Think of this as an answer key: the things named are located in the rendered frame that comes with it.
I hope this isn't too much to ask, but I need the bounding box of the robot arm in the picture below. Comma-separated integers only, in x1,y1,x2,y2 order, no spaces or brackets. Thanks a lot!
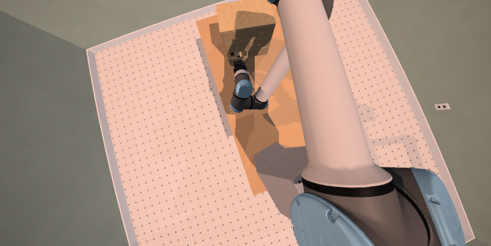
230,0,466,246

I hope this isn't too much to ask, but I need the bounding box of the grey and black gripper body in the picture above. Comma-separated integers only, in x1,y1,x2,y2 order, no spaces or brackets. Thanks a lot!
234,60,246,72

